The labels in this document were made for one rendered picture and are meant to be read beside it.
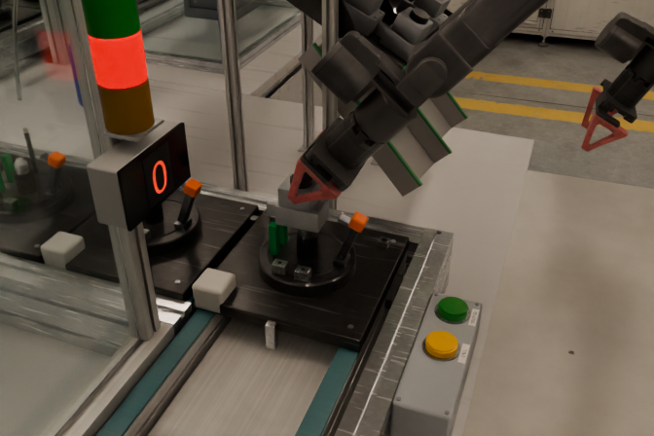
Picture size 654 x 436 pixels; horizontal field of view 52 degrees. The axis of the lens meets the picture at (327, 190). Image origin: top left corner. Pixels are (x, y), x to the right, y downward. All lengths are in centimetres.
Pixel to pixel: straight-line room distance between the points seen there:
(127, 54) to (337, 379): 45
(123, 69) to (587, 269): 84
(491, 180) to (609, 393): 57
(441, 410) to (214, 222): 48
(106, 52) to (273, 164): 82
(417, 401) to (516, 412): 19
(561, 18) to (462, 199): 364
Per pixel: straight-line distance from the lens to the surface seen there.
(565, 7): 490
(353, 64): 78
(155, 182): 74
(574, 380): 102
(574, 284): 119
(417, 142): 119
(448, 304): 92
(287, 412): 85
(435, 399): 82
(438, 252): 103
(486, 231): 127
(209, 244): 103
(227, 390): 88
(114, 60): 68
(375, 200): 132
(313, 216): 89
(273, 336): 89
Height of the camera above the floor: 157
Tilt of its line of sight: 31 degrees down
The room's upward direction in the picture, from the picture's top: straight up
